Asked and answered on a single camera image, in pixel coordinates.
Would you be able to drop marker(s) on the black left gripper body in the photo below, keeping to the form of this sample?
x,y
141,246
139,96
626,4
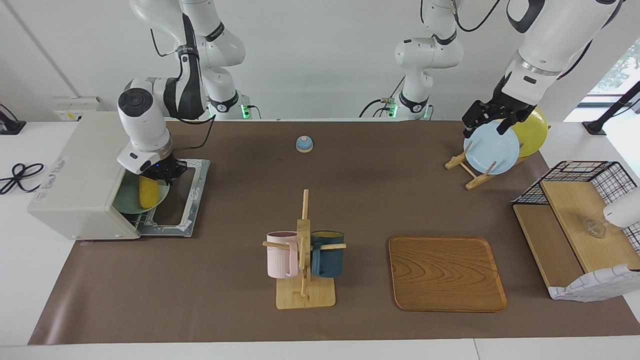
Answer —
x,y
495,111

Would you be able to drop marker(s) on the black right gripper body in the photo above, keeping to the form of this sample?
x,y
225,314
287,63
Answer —
x,y
165,167

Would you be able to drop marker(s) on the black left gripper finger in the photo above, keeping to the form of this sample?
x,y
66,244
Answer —
x,y
467,132
503,127

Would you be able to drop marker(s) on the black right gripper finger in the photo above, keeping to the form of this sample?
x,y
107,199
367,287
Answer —
x,y
174,179
161,182

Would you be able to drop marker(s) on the yellow corn cob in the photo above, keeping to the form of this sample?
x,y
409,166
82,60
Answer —
x,y
148,192

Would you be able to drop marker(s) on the pale green plate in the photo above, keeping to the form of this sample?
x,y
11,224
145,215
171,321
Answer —
x,y
127,200

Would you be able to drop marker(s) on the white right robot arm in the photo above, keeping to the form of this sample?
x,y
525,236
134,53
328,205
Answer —
x,y
145,120

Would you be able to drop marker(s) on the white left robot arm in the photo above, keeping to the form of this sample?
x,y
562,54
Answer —
x,y
550,40

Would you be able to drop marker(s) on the white toaster oven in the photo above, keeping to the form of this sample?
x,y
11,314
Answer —
x,y
75,175

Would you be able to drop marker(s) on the light blue plate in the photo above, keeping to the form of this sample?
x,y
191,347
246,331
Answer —
x,y
492,150

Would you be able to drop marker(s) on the yellow plate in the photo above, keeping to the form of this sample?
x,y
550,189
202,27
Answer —
x,y
532,132

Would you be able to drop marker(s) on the wooden plate rack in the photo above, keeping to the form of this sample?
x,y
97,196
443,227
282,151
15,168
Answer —
x,y
475,182

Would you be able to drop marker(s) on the black angled stand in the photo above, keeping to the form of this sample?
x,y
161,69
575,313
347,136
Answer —
x,y
595,127

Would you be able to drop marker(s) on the brown table mat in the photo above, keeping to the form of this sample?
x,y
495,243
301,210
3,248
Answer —
x,y
300,210

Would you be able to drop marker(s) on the pink mug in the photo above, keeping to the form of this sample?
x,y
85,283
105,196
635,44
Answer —
x,y
277,257

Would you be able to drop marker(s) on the small blue round bell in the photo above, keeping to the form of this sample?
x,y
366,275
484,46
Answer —
x,y
304,144

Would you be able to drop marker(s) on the clear glass cup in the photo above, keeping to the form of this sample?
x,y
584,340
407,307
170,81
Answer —
x,y
595,228

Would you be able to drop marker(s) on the brown wooden tray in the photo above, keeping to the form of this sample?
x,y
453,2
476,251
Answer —
x,y
445,275

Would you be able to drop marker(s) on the white rounded device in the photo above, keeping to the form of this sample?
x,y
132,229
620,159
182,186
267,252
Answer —
x,y
625,210

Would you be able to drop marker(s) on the black clamp stand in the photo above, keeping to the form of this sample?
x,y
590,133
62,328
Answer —
x,y
10,127

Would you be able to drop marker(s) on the wooden mug tree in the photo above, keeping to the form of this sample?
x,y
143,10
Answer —
x,y
305,295

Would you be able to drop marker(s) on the dark blue mug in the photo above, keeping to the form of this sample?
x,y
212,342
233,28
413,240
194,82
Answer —
x,y
330,260

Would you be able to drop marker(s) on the white checked cloth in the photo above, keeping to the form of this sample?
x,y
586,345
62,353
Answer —
x,y
600,285

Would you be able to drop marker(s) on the white wall socket box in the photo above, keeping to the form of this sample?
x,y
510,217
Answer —
x,y
75,106

